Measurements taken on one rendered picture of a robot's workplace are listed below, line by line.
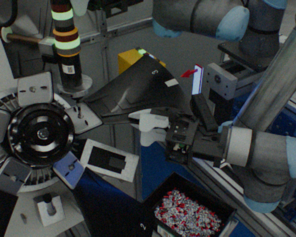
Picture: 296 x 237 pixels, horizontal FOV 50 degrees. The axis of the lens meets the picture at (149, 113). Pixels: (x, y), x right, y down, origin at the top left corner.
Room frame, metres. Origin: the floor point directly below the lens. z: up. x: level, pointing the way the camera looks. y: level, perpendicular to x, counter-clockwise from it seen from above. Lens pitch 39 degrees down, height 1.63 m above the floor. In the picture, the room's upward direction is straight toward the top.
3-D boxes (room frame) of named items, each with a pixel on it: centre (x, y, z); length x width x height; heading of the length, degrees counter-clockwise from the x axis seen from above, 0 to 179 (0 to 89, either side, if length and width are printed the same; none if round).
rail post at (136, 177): (1.01, 0.05, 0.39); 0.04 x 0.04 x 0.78; 36
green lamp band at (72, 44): (0.53, 0.15, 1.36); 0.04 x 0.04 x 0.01
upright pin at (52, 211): (0.44, 0.23, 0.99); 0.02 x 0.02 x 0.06
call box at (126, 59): (0.98, 0.03, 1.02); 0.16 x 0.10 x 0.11; 36
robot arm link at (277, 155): (0.43, -0.25, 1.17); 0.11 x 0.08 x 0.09; 72
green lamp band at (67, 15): (0.53, 0.15, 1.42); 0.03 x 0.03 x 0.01
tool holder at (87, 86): (0.54, 0.16, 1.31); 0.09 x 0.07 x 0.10; 71
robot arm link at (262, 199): (0.44, -0.24, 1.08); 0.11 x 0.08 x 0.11; 17
